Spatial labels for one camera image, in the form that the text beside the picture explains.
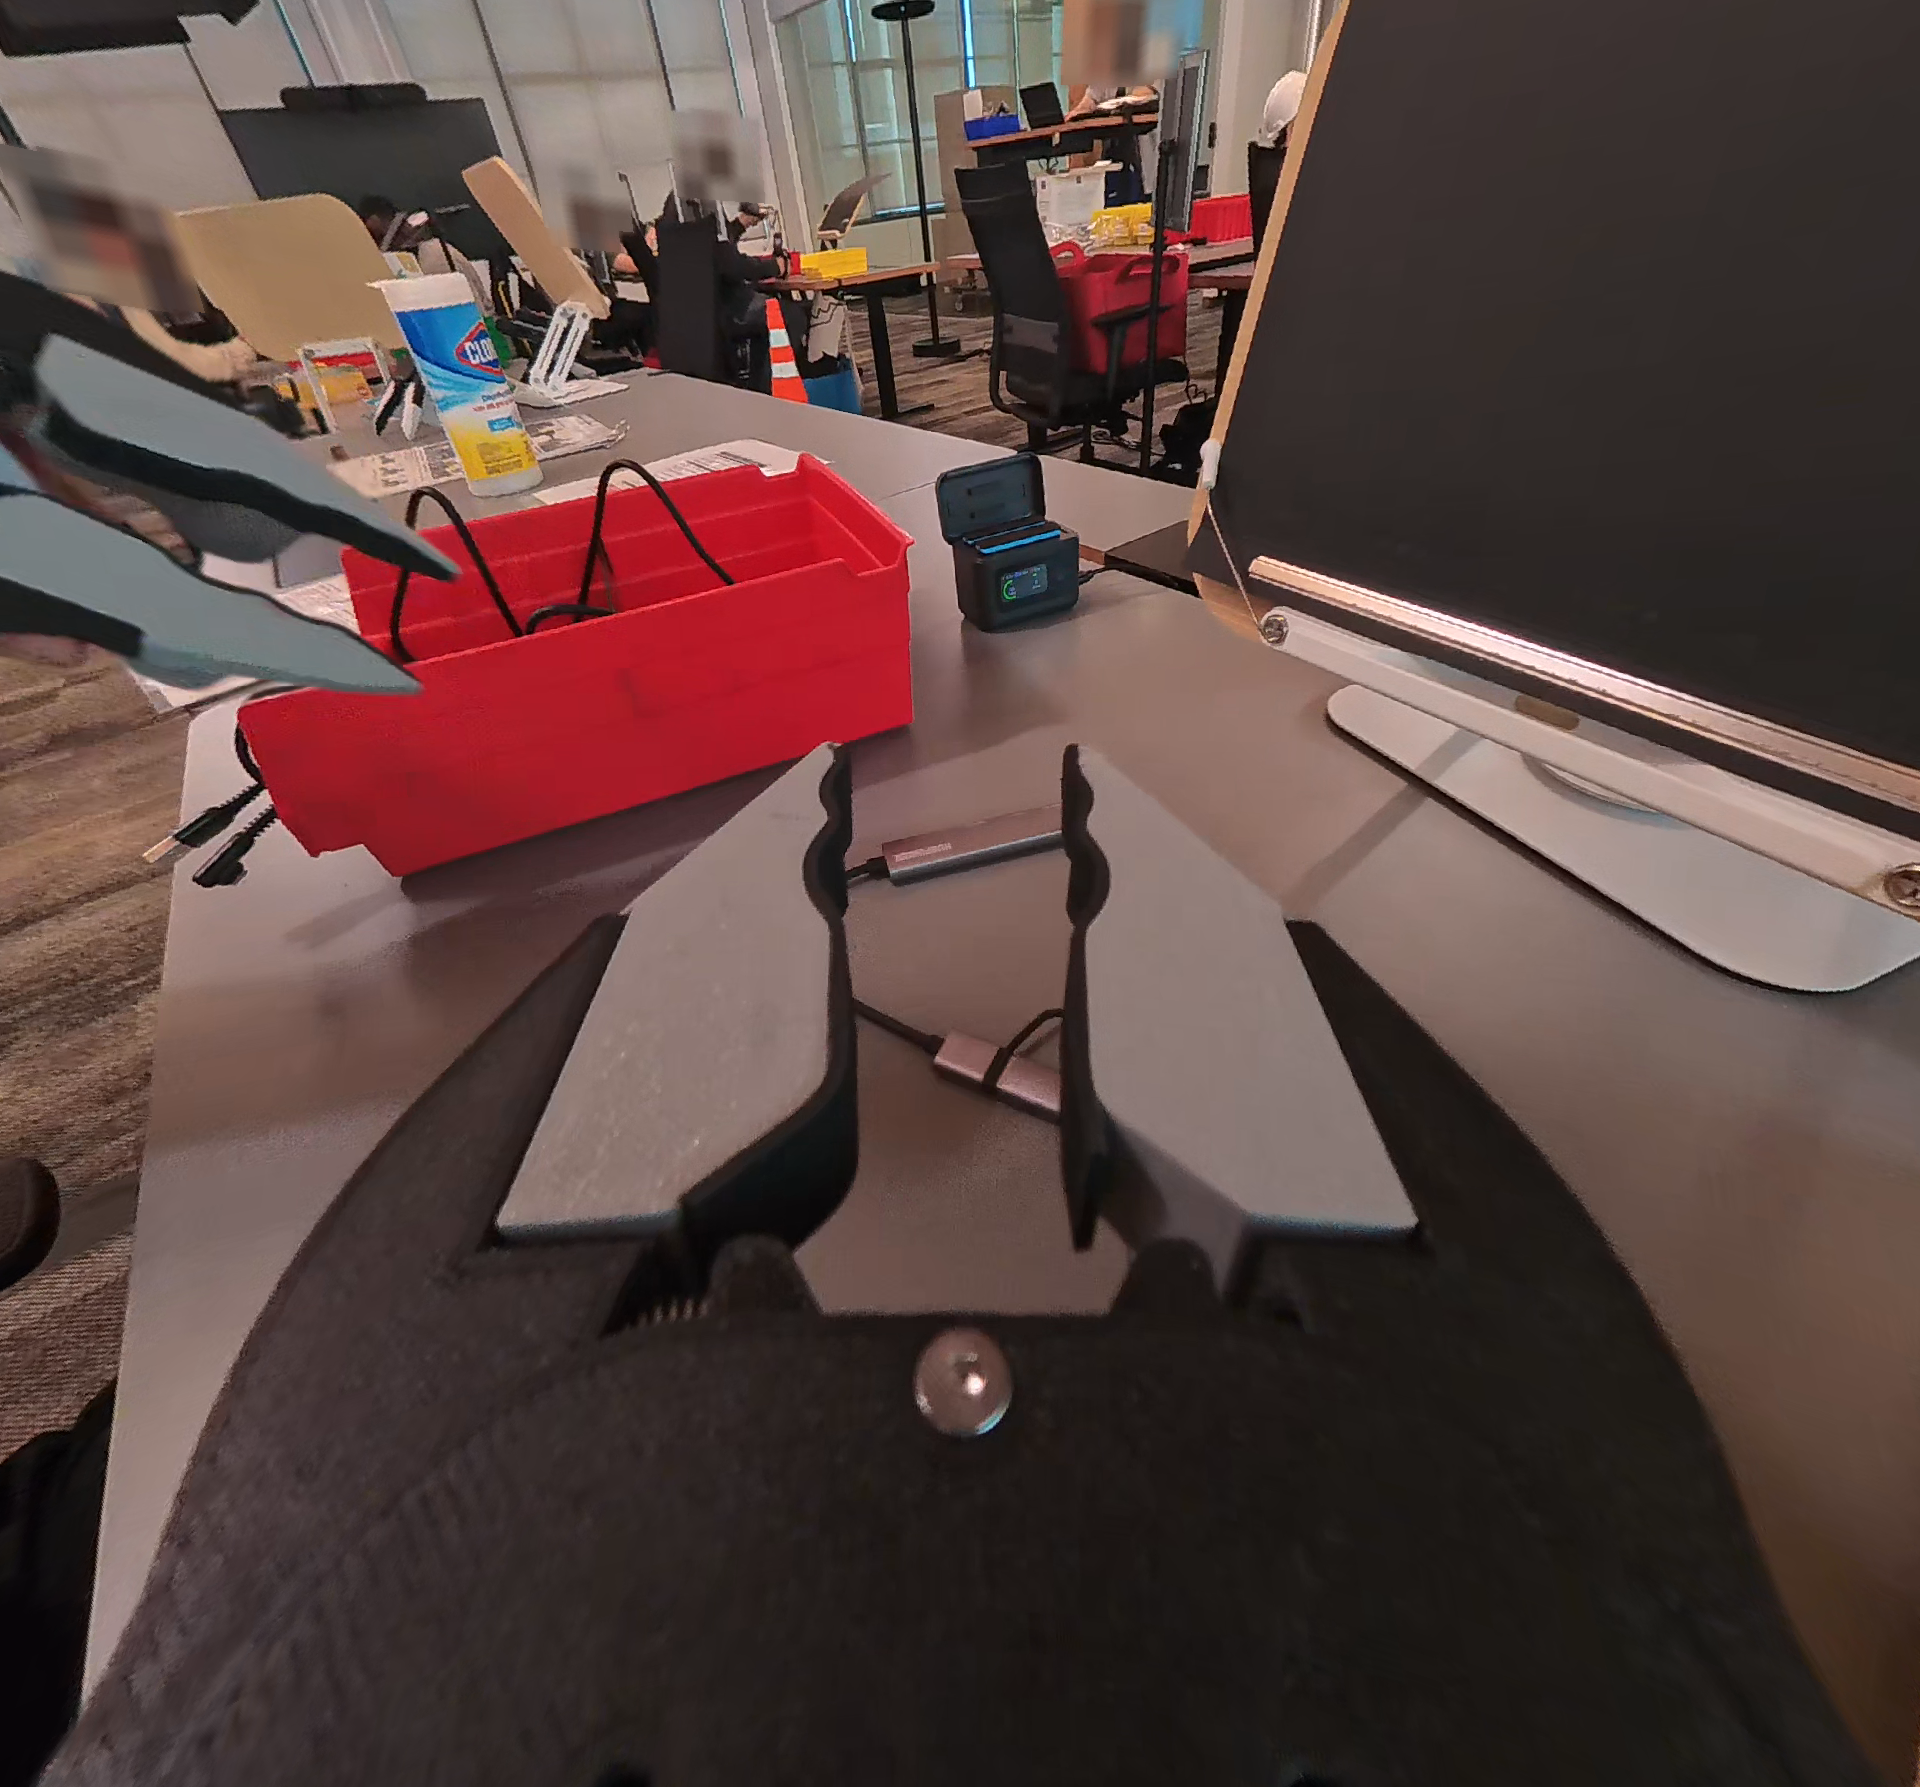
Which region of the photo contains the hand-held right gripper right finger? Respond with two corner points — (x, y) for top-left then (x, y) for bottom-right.
(1060, 744), (1422, 1297)

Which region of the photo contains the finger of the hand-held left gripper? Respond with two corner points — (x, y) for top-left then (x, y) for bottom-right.
(32, 335), (461, 581)
(0, 486), (425, 694)

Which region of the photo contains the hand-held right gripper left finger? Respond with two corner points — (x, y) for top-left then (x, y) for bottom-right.
(495, 744), (860, 1251)

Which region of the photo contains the grey usb hub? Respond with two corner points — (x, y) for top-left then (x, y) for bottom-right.
(837, 805), (1071, 1123)

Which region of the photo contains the red plastic bin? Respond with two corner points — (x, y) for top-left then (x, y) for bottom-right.
(236, 452), (917, 877)

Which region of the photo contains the beige rounded board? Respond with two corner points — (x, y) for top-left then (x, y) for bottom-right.
(169, 192), (410, 366)

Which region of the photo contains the disinfectant wipes canister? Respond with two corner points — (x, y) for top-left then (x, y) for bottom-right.
(366, 274), (545, 499)

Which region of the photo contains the white stand with beige paddle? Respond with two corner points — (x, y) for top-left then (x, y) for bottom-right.
(459, 154), (631, 412)

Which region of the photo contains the black charging case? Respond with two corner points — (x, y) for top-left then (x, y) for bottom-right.
(934, 456), (1084, 633)

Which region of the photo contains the white barcode paper sheet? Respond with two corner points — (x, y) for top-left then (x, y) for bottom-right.
(636, 437), (819, 486)

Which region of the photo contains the mesh office chair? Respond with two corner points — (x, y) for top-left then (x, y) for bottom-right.
(0, 1157), (64, 1289)

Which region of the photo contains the red storage crate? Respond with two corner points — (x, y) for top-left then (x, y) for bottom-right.
(1050, 242), (1197, 374)

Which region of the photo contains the black office chair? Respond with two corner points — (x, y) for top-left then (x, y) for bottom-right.
(955, 158), (1189, 458)

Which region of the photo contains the black floor lamp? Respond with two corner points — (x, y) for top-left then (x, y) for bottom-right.
(873, 0), (972, 364)

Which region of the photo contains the person's body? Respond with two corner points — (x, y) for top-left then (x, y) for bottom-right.
(0, 1382), (118, 1787)

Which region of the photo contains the black display panel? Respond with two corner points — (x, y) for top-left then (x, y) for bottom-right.
(1199, 0), (1920, 839)

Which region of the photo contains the wooden backing board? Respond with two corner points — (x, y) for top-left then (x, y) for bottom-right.
(1186, 0), (1361, 644)

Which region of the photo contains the black multi-plug cable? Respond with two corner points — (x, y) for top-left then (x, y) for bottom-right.
(141, 459), (739, 892)

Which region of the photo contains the black wall screen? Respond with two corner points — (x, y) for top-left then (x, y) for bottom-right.
(217, 80), (507, 261)

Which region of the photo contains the thin steel wire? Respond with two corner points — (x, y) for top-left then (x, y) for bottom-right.
(1195, 444), (1279, 644)

